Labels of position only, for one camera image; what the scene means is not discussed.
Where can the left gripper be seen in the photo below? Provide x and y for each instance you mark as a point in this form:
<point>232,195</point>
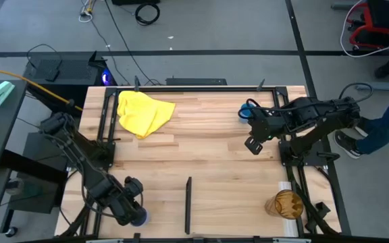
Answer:
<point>130,202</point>

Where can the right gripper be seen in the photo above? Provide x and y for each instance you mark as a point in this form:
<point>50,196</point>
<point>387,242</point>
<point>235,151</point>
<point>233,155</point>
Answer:
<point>265,125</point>

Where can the purple plastic cup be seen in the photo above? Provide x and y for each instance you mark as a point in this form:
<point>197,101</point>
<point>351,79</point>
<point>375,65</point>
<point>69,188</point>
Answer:
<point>144,219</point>

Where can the blue plastic cup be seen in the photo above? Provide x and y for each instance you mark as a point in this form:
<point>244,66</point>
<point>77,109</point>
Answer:
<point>246,111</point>

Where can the amber transparent plastic cup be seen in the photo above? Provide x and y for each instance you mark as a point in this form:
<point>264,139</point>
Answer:
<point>286,204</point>

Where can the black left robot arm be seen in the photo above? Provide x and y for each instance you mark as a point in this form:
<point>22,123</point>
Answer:
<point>79,162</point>

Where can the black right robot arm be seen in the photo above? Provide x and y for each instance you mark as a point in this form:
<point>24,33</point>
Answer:
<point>319,118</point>

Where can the black power strip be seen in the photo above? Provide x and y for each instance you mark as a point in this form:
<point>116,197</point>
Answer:
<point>196,81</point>

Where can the yellow cloth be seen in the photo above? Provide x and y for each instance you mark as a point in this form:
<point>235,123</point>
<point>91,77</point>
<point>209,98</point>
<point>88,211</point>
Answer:
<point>144,113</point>

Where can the black rolling stand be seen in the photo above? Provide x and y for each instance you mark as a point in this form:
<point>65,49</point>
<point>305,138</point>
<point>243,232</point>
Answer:
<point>32,199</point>

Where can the grey desk foot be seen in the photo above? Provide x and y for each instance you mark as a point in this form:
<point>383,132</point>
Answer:
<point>380,87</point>

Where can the person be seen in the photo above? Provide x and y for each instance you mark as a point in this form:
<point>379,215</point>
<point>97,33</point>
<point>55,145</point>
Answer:
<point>387,125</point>

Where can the black computer tower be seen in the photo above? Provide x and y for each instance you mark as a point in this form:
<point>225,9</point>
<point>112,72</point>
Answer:
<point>73,72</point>

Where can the mint green stapler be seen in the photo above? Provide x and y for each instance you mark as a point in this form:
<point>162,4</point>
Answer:
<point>0,92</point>

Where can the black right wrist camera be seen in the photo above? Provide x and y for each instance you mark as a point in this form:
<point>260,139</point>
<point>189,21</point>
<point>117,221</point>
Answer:
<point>253,146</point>

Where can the black clamp post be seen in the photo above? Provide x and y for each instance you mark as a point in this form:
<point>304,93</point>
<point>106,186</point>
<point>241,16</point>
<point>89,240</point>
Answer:
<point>261,85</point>
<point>136,84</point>

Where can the black metal table frame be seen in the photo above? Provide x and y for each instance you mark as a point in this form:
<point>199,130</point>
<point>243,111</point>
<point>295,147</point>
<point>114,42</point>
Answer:
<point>198,89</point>

